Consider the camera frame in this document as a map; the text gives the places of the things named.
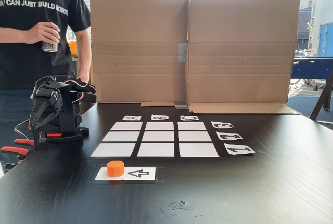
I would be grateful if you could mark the silver drink can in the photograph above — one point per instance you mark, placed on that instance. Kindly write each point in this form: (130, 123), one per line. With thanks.
(49, 47)

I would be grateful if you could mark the round orange token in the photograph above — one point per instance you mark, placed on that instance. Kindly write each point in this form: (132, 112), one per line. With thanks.
(115, 169)

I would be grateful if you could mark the white nine-square grid sheet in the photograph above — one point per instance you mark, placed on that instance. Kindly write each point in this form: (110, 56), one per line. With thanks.
(157, 150)

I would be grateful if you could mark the person's left hand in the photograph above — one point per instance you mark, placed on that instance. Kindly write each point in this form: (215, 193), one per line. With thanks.
(84, 74)

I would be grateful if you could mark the person's right hand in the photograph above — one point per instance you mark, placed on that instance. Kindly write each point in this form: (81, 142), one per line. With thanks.
(43, 32)

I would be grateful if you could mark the black red bar clamp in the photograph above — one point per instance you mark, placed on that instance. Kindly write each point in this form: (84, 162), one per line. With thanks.
(15, 150)
(24, 142)

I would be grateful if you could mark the person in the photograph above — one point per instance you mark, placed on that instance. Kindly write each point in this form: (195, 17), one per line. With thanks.
(26, 65)

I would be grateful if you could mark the paper sheet letter A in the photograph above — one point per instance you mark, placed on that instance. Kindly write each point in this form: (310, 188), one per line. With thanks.
(132, 118)

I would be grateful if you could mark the brown cardboard panel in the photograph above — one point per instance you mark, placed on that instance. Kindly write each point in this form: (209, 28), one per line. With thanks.
(242, 39)
(138, 39)

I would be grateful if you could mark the white arrow paper sheet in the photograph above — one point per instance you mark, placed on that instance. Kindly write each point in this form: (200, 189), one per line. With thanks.
(140, 174)

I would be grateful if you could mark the paper sheet letter B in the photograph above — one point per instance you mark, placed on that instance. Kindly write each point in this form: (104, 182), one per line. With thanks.
(160, 117)

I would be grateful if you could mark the grey tape strip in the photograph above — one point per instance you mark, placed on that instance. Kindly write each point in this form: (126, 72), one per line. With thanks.
(182, 52)
(181, 107)

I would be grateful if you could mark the paper sheet letter C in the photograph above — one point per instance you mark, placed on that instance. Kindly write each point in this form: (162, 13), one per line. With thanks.
(190, 118)

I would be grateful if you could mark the paper sheet number 3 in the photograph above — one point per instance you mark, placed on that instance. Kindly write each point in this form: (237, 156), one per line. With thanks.
(222, 125)

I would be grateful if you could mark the paper sheet number 2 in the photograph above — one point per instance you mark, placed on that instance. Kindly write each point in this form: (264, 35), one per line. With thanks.
(229, 136)

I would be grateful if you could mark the paper sheet number 1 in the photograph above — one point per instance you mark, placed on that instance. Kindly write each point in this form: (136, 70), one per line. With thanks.
(239, 149)

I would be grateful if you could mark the blue foosball table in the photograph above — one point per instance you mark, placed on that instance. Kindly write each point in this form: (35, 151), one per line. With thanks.
(309, 68)

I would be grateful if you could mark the dark wooden stand leg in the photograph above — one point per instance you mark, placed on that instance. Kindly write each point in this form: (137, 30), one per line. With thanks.
(321, 99)

